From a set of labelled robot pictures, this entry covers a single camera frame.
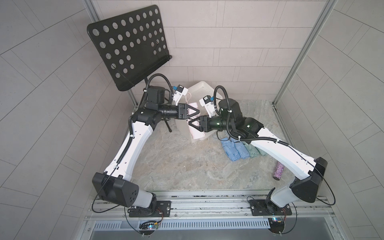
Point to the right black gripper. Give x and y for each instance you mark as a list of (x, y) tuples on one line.
[(206, 123)]

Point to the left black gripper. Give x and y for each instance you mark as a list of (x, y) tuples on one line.
[(179, 110)]

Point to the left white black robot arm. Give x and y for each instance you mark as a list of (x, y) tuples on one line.
[(114, 184)]

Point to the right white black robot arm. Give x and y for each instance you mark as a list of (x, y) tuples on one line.
[(309, 172)]

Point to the blue folded umbrella left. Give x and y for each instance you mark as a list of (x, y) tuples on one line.
[(230, 149)]

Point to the blue folded umbrella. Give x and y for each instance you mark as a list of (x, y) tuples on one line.
[(230, 149), (242, 150)]

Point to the blue folded umbrella right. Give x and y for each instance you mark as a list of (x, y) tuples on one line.
[(242, 150)]

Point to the green folded umbrella left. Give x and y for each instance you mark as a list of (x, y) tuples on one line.
[(253, 151)]

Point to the green folded umbrella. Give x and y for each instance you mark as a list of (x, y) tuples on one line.
[(262, 153), (253, 151)]

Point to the green folded umbrella right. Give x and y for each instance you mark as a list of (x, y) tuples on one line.
[(262, 153)]

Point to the black perforated music stand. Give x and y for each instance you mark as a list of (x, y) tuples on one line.
[(133, 46)]

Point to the purple glitter bottle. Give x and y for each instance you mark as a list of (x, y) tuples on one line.
[(278, 171)]

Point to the left circuit board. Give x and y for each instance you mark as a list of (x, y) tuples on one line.
[(148, 228)]

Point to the circuit board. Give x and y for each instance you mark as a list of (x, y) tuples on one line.
[(277, 225), (148, 228)]

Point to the right circuit board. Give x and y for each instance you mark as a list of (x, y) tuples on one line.
[(277, 225)]

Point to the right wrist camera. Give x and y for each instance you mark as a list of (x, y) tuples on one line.
[(208, 103)]

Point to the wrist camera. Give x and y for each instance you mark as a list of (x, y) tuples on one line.
[(208, 103), (179, 92)]

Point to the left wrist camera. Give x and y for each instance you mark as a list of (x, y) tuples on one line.
[(179, 92)]

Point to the aluminium mounting rail frame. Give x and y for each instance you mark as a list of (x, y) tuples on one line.
[(214, 212)]

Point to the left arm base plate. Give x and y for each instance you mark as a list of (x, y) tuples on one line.
[(159, 209)]

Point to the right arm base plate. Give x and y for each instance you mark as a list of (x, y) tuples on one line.
[(262, 208)]

